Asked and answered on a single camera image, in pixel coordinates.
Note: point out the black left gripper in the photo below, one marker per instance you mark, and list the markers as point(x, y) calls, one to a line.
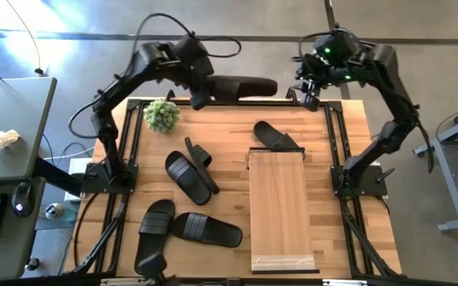
point(197, 59)

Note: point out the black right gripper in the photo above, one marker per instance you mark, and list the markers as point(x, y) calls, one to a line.
point(312, 71)

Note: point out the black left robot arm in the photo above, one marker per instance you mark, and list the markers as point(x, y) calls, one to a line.
point(125, 79)

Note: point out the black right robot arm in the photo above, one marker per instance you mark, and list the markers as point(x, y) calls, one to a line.
point(392, 79)

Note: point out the green artificial ball plant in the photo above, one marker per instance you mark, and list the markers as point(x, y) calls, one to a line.
point(161, 116)

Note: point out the white power box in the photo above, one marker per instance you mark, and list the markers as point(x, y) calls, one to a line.
point(78, 163)

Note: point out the black desk foot bar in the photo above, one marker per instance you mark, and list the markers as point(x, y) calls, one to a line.
point(54, 175)

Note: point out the light grey desk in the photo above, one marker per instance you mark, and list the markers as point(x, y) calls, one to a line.
point(14, 111)

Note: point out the silver round can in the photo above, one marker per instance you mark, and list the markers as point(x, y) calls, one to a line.
point(54, 211)

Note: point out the crumpled white paper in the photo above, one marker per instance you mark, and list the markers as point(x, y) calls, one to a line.
point(2, 140)

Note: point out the black computer mouse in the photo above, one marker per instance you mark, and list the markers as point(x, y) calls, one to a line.
point(22, 198)

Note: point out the black round knob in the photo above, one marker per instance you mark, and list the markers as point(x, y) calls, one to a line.
point(32, 264)

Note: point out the dark grey desk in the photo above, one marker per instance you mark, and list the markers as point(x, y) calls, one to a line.
point(10, 246)

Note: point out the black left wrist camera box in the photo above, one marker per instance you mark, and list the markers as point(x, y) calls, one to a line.
point(200, 99)

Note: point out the grey metal table frame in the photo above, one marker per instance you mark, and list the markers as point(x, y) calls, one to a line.
point(449, 182)

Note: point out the silver metal bracket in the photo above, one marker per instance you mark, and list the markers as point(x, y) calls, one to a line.
point(344, 283)
point(121, 280)

